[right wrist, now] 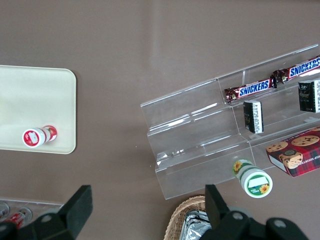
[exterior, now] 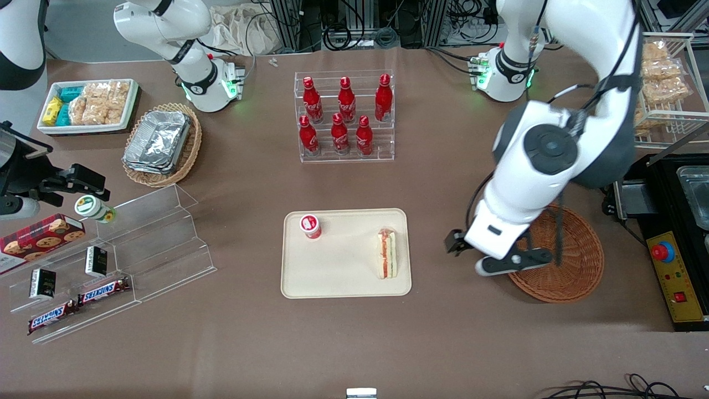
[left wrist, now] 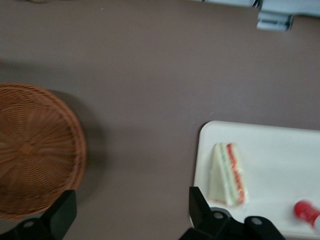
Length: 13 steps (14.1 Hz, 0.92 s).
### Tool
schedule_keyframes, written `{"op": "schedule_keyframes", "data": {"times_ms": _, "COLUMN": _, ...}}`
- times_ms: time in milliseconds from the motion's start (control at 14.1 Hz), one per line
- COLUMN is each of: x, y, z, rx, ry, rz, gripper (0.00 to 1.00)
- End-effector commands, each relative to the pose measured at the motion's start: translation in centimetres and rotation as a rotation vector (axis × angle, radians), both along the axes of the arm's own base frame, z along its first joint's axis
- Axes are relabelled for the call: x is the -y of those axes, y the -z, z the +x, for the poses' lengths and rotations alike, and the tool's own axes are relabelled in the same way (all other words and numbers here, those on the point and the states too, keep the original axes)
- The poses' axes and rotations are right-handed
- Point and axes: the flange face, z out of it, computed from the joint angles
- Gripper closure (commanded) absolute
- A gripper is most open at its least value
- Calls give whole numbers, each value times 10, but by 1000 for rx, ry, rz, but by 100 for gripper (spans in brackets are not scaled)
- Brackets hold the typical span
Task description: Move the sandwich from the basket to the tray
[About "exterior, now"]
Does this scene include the aluminium frame post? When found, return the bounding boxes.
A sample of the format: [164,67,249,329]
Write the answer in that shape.
[270,0,303,54]

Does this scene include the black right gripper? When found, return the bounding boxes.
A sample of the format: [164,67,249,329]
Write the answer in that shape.
[0,122,111,202]

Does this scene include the black machine housing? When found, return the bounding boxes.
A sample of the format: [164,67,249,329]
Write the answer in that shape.
[602,153,709,333]

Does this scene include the red plaid cookie box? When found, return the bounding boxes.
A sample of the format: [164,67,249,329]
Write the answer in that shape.
[0,213,87,275]

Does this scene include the black left base cables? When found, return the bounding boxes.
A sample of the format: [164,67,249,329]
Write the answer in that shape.
[425,46,478,76]

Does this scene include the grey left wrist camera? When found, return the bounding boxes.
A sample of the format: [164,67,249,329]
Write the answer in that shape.
[475,247,554,277]

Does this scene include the clear acrylic bottle rack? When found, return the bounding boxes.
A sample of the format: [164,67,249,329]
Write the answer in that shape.
[294,69,395,163]

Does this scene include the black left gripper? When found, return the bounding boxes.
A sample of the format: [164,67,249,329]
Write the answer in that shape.
[444,228,472,256]

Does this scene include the red emergency stop button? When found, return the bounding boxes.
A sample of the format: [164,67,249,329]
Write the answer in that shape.
[651,241,676,264]

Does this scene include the Snickers chocolate bar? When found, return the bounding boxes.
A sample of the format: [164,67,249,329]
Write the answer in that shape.
[27,299,79,335]
[77,277,131,307]

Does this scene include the white cloth bag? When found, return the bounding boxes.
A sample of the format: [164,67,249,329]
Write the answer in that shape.
[209,2,284,57]

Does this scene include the yellow control panel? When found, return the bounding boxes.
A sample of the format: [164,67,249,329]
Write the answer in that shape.
[646,231,707,324]

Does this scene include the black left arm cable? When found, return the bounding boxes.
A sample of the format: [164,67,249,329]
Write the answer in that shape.
[521,0,643,269]

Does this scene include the small black white box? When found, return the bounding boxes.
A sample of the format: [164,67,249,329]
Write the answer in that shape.
[29,268,57,301]
[84,246,109,278]

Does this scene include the red cola bottle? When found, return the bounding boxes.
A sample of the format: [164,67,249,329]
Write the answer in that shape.
[302,76,325,125]
[355,115,374,157]
[337,76,357,124]
[299,114,321,157]
[330,112,351,156]
[374,73,394,123]

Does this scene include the stacked aluminium foil trays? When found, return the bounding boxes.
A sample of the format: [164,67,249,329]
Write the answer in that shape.
[122,110,192,176]

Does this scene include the oval light wicker basket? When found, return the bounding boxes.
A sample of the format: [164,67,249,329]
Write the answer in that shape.
[121,102,203,188]

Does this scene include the triangular sandwich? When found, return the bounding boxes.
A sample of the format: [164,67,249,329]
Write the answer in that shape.
[377,227,398,280]

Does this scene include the beige plastic tray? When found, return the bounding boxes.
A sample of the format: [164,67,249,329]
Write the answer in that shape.
[280,208,413,299]

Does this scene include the red white yogurt cup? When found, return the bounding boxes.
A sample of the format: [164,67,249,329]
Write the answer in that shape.
[299,213,323,240]

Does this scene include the green lid white cup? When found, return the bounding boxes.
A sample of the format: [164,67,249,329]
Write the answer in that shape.
[74,195,117,224]

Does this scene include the round brown wicker basket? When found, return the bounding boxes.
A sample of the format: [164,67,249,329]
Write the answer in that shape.
[506,202,605,304]

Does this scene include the black floor cable bundle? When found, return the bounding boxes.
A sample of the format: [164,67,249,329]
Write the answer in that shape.
[554,372,709,399]

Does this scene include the yellow snack box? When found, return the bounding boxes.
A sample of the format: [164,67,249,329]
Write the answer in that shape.
[43,96,64,126]

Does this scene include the clear acrylic stepped shelf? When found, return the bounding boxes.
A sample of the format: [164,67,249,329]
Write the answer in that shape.
[0,184,217,345]

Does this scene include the black background cable bundle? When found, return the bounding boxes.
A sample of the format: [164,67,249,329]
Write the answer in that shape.
[323,21,400,52]

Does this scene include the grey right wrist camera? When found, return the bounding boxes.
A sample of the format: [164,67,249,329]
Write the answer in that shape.
[0,196,41,221]

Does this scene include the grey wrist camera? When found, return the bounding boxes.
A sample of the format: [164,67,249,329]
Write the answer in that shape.
[475,247,554,277]
[0,196,41,221]

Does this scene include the white wire bread rack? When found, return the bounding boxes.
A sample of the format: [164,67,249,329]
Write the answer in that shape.
[631,31,709,150]

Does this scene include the stainless steel pan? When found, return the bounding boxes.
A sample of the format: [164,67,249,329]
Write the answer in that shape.
[676,165,709,231]

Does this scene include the white rectangular snack tray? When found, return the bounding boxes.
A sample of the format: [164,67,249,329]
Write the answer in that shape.
[37,78,140,136]

